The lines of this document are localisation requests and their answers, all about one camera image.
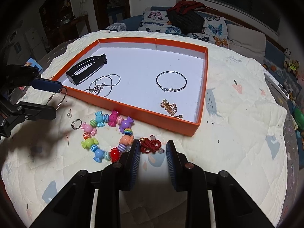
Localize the right butterfly pillow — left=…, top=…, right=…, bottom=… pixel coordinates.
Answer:
left=188, top=16, right=229, bottom=48

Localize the orange shallow tray box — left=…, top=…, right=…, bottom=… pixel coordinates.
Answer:
left=54, top=37, right=208, bottom=136

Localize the black smart band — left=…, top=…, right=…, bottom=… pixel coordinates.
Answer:
left=65, top=54, right=107, bottom=86

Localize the red beaded bracelet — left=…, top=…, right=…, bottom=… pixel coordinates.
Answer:
left=139, top=134, right=165, bottom=154

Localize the green toy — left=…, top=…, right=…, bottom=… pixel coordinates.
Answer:
left=293, top=108, right=304, bottom=130

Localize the beige pillow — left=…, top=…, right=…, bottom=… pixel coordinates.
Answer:
left=227, top=24, right=266, bottom=61

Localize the rose gold chain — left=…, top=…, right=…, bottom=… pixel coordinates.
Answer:
left=160, top=99, right=184, bottom=120

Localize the left butterfly pillow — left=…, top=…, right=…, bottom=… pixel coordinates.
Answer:
left=138, top=10, right=181, bottom=35

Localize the large silver hoop bangle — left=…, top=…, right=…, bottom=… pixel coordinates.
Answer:
left=156, top=70, right=188, bottom=92

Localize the children's picture book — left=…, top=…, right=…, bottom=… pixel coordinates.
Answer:
left=24, top=57, right=43, bottom=72

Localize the black and red clothing pile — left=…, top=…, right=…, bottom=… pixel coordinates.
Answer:
left=167, top=0, right=206, bottom=35

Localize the pearl stud earring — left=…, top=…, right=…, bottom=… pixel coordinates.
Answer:
left=67, top=109, right=72, bottom=118

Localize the white refrigerator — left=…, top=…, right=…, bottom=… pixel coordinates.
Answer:
left=24, top=27, right=46, bottom=61

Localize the panda plush toy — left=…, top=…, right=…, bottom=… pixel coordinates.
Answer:
left=284, top=48, right=291, bottom=59

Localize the white quilted blanket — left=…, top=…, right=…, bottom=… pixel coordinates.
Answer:
left=1, top=30, right=287, bottom=226

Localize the butterfly pillow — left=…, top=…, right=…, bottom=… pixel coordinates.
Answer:
left=188, top=16, right=229, bottom=48
left=138, top=10, right=181, bottom=35

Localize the bear plush yellow vest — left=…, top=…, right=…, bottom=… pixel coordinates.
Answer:
left=283, top=58, right=300, bottom=77

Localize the white remote control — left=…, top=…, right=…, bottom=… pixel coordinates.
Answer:
left=263, top=68, right=282, bottom=86

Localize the dark wooden side table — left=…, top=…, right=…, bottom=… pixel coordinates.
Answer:
left=57, top=14, right=92, bottom=41

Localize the colourful candy bead bracelet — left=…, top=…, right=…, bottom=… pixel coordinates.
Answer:
left=80, top=110, right=135, bottom=164

